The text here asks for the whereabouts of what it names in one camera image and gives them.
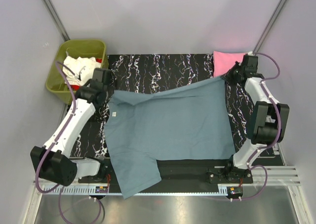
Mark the red t shirt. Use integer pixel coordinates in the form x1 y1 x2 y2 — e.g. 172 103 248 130
69 57 104 92

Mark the aluminium frame post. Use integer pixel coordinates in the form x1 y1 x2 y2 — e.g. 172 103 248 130
42 0 70 42
253 0 289 53

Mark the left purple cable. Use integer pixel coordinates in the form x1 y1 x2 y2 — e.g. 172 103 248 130
35 60 106 224

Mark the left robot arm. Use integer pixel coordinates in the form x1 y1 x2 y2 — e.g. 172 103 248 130
30 68 114 186

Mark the folded pink t shirt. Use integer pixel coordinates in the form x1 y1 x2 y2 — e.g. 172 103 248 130
213 51 246 77

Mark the blue-grey t shirt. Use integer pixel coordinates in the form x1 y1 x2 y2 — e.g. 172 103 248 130
104 77 235 198

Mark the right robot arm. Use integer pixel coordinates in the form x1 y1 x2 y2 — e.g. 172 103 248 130
221 52 290 183

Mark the slotted cable duct rail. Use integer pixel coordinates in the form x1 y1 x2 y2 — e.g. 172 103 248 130
43 186 229 195

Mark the black marbled table mat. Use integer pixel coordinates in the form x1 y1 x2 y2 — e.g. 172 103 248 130
71 53 254 158

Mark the left aluminium frame post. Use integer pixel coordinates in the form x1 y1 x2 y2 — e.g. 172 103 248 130
42 0 70 42

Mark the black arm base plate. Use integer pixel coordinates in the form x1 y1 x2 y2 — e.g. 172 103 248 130
79 158 253 196

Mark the white t shirt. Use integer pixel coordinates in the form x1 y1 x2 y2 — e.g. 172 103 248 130
62 55 103 85

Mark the right aluminium frame post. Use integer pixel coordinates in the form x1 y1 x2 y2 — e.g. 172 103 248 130
253 0 289 53

